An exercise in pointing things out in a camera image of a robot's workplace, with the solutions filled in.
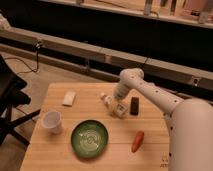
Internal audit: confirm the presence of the black office chair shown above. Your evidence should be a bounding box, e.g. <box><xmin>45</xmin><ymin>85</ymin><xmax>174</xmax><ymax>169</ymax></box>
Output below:
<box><xmin>0</xmin><ymin>54</ymin><xmax>40</xmax><ymax>146</ymax></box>

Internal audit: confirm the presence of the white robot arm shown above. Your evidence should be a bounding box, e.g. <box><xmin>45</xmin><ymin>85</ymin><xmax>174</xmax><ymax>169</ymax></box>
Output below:
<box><xmin>113</xmin><ymin>68</ymin><xmax>213</xmax><ymax>171</ymax></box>

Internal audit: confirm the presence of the white folded cloth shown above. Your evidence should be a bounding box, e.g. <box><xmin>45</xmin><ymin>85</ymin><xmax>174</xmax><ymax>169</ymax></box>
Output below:
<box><xmin>62</xmin><ymin>91</ymin><xmax>76</xmax><ymax>106</ymax></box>

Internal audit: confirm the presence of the white paper cup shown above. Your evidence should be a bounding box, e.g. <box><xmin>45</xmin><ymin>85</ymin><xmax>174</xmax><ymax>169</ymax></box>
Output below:
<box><xmin>41</xmin><ymin>111</ymin><xmax>62</xmax><ymax>134</ymax></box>

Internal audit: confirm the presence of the white plastic bottle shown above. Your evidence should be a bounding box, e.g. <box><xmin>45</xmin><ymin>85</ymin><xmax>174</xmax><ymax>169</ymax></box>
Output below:
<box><xmin>100</xmin><ymin>93</ymin><xmax>125</xmax><ymax>118</ymax></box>

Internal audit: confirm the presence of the green ceramic bowl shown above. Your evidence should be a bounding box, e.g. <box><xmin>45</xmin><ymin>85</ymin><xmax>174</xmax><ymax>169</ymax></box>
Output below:
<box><xmin>70</xmin><ymin>120</ymin><xmax>109</xmax><ymax>159</ymax></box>

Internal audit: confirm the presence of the orange carrot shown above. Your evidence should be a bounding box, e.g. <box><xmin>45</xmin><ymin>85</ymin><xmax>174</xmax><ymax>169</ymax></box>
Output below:
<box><xmin>131</xmin><ymin>131</ymin><xmax>144</xmax><ymax>153</ymax></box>

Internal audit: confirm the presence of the black rectangular block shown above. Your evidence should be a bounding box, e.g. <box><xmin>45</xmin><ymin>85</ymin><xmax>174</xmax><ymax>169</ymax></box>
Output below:
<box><xmin>130</xmin><ymin>97</ymin><xmax>139</xmax><ymax>115</ymax></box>

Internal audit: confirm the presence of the black floor cable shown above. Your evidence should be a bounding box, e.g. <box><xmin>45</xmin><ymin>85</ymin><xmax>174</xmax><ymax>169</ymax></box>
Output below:
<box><xmin>3</xmin><ymin>40</ymin><xmax>44</xmax><ymax>76</ymax></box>

